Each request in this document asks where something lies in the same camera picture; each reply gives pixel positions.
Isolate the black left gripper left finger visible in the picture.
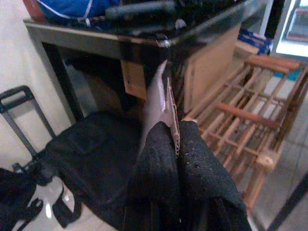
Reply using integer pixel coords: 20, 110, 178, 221
122, 121, 181, 231

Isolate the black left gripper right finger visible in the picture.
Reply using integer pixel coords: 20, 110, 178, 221
179, 121, 252, 231

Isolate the large brown cardboard sheet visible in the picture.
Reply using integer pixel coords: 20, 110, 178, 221
141, 60, 181, 159

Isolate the black trolley bag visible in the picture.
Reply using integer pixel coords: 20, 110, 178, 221
0, 85, 150, 229

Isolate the wooden slatted rack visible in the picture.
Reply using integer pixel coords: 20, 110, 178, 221
180, 55, 308, 210

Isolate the light wood panel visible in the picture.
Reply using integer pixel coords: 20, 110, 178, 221
184, 24, 241, 114

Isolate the small brown carton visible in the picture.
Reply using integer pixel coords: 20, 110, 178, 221
234, 39, 259, 57

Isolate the teal floor mat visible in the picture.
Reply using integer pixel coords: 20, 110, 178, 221
283, 69, 304, 81

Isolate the black backpack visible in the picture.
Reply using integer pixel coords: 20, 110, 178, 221
0, 167, 44, 231

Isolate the glossy black table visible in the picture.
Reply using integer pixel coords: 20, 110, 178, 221
24, 0, 268, 121

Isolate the blue printed box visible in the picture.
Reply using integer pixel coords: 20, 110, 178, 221
238, 28, 272, 55

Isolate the black remote controller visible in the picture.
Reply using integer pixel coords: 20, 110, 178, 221
104, 1, 176, 19

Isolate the blue bag with white piping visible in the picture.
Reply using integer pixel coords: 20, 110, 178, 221
37, 0, 121, 25

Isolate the red box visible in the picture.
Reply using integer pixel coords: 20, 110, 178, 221
23, 0, 45, 24

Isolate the glass door frame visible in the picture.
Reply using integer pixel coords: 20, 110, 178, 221
271, 0, 308, 57

